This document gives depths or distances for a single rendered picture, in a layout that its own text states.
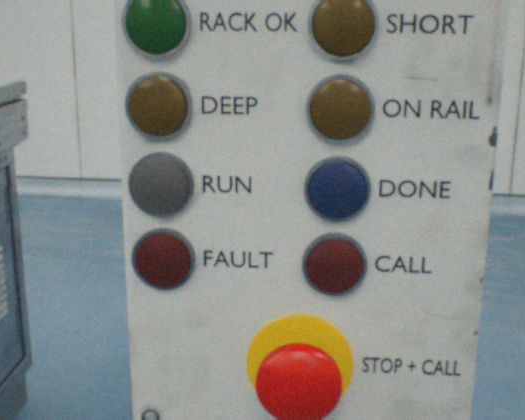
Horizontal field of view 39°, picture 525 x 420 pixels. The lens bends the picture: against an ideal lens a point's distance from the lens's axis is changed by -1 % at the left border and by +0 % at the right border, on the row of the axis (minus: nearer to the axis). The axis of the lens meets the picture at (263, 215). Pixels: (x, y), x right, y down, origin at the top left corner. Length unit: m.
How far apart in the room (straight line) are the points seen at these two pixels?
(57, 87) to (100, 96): 0.25
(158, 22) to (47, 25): 3.95
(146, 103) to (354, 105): 0.09
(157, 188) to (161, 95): 0.04
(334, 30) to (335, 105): 0.03
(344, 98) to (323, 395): 0.13
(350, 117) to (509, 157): 3.76
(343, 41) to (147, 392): 0.20
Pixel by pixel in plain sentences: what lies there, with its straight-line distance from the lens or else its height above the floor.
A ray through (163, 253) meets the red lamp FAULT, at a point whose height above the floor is 0.95.
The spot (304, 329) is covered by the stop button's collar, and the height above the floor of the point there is 0.92.
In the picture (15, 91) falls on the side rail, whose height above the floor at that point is 0.86.
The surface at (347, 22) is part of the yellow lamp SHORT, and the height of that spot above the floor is 1.06.
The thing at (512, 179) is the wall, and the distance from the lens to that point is 4.11.
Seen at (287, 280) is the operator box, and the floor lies 0.94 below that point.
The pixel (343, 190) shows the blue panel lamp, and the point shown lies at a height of 0.99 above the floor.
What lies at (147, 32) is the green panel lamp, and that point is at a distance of 0.33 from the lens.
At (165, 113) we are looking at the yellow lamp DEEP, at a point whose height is 1.02.
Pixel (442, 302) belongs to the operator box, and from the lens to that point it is 0.36.
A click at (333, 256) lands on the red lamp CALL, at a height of 0.96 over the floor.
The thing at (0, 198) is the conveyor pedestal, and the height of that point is 0.60.
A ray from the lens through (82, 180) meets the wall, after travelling 4.32.
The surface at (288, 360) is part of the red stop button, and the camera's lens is 0.34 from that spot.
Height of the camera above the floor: 1.07
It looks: 16 degrees down
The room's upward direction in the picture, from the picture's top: straight up
